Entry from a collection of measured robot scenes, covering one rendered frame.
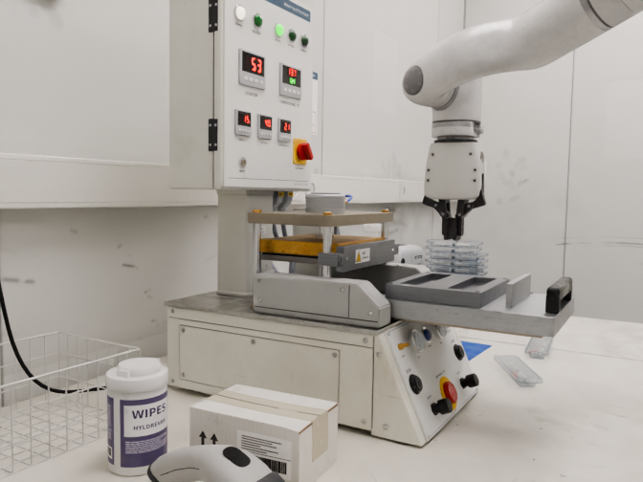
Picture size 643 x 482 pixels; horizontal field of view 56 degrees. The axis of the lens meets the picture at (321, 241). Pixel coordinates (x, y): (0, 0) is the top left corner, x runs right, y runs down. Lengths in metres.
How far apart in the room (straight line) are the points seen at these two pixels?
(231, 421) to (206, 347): 0.33
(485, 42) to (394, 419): 0.60
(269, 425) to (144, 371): 0.19
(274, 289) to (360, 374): 0.22
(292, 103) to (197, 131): 0.26
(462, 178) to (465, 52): 0.22
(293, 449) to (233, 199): 0.60
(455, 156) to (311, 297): 0.35
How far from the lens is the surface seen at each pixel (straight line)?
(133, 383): 0.89
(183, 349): 1.23
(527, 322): 0.98
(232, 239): 1.27
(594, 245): 3.54
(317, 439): 0.88
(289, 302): 1.07
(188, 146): 1.20
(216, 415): 0.90
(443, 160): 1.08
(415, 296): 1.03
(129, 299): 1.46
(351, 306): 1.01
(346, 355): 1.02
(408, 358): 1.05
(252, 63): 1.23
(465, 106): 1.07
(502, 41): 1.00
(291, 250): 1.13
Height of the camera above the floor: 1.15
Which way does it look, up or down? 5 degrees down
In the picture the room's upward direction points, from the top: 1 degrees clockwise
